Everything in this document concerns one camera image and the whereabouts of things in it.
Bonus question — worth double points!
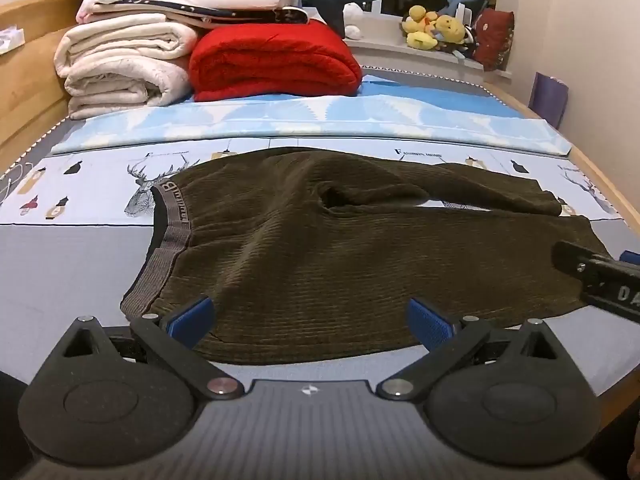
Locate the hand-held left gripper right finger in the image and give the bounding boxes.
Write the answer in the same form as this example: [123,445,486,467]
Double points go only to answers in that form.
[376,299,571,401]

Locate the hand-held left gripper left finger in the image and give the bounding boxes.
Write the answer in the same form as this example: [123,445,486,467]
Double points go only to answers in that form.
[52,296,246,401]

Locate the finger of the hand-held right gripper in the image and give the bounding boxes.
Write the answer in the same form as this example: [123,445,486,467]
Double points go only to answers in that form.
[552,240,640,286]

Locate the brown corduroy pants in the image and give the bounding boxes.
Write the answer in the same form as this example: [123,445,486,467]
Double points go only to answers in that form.
[120,147,613,367]

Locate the purple paper bag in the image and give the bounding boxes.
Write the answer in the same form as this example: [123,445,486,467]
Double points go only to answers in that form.
[529,72,570,131]

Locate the light blue patterned blanket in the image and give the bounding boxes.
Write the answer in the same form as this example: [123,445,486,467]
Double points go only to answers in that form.
[50,75,573,158]

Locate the dark red cushion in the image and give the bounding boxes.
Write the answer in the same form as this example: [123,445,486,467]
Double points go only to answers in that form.
[472,8,516,72]

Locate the white folded quilt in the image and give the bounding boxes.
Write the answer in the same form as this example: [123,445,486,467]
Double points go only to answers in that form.
[54,12,201,121]

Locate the red folded blanket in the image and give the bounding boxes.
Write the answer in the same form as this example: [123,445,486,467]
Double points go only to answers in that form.
[189,21,363,103]

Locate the yellow bear plush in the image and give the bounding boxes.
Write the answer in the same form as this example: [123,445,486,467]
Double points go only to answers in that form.
[434,14,469,47]

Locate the yellow duck plush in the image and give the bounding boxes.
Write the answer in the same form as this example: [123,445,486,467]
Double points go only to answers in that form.
[404,5,442,52]

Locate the small white plush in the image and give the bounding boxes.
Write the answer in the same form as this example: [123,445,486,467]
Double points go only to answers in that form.
[342,2,366,41]

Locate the white cable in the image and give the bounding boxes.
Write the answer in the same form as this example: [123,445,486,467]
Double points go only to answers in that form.
[0,157,36,206]

